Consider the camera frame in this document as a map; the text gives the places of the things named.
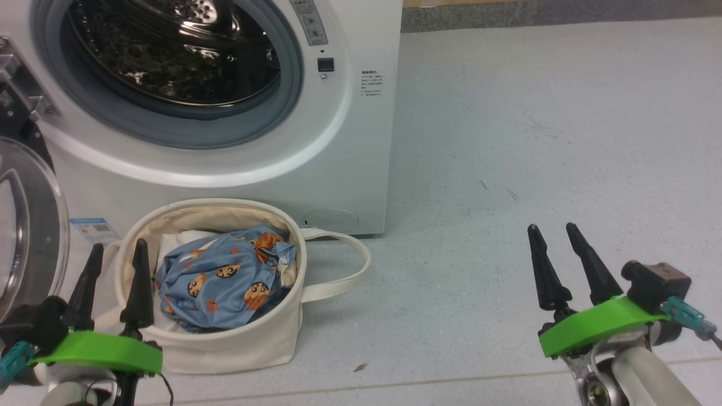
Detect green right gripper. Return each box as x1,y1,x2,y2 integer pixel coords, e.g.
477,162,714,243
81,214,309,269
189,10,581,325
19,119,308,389
527,222,669,359

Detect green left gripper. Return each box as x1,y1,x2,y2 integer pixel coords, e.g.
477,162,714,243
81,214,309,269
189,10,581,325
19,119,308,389
28,238,164,376

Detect washing machine door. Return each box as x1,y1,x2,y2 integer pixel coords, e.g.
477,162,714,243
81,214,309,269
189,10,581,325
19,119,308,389
0,79,71,325

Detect blue cartoon print garment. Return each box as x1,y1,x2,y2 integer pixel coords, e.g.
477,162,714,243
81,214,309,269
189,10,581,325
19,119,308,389
155,226,297,333

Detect white front-load washing machine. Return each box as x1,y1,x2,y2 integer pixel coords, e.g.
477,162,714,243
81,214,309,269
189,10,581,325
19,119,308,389
0,0,404,237

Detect blue energy label sticker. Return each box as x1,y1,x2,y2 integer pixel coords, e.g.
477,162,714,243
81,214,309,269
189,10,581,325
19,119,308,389
69,218,120,244

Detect white cloth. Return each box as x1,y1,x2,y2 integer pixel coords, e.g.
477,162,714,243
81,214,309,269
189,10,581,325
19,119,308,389
153,228,226,271

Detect cream canvas laundry basket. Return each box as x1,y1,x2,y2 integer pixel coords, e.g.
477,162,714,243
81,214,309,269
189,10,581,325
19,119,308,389
93,197,372,375

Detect small black text label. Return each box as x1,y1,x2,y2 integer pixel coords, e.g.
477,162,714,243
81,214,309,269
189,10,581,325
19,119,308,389
361,70,384,98

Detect left camera cable teal plug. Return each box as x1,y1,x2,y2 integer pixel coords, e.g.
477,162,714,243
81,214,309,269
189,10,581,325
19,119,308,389
0,340,36,391

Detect camera cable teal plug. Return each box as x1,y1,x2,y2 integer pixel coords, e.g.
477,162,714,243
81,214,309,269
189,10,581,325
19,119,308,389
0,340,36,391
661,296,722,346

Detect right camera cable teal plug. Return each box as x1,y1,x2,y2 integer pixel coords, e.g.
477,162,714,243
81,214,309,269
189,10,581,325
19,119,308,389
661,296,722,346

